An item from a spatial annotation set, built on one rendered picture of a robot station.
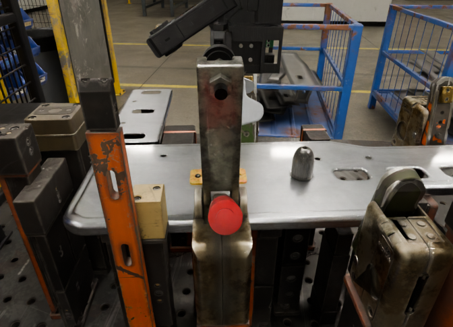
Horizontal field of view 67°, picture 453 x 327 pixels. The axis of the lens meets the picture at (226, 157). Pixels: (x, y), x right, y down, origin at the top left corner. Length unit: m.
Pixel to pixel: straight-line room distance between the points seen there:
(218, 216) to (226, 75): 0.11
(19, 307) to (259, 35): 0.67
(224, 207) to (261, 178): 0.30
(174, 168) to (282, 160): 0.17
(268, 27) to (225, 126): 0.15
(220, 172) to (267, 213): 0.14
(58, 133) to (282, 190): 0.38
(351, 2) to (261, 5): 8.10
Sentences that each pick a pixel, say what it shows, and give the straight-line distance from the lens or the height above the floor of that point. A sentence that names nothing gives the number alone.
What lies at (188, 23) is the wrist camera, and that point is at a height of 1.22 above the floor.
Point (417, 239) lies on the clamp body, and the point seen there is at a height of 1.07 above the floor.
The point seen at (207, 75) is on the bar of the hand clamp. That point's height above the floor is 1.21.
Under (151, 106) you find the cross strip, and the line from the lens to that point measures 0.79.
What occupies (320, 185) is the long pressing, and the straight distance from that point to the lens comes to 0.51.
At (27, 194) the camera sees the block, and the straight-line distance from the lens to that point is 0.55.
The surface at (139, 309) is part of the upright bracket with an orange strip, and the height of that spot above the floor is 0.92.
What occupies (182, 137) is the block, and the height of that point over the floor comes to 0.98.
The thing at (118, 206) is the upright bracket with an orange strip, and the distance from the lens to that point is 0.35.
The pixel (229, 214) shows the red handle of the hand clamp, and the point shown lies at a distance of 0.21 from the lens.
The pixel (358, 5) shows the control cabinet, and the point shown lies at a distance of 8.55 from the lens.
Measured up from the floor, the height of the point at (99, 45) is 0.56.
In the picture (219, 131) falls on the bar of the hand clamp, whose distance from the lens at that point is 0.29.
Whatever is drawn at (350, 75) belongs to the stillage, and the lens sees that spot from 2.37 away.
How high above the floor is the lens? 1.28
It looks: 30 degrees down
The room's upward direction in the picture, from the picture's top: straight up
